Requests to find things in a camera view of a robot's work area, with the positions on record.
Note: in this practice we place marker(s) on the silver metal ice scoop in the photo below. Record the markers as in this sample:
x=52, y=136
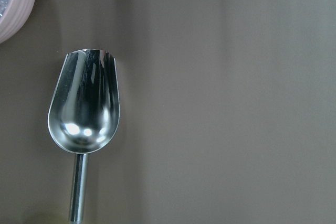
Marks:
x=84, y=114

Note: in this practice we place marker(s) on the pink ribbed bowl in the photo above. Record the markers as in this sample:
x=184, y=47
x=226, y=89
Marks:
x=15, y=16

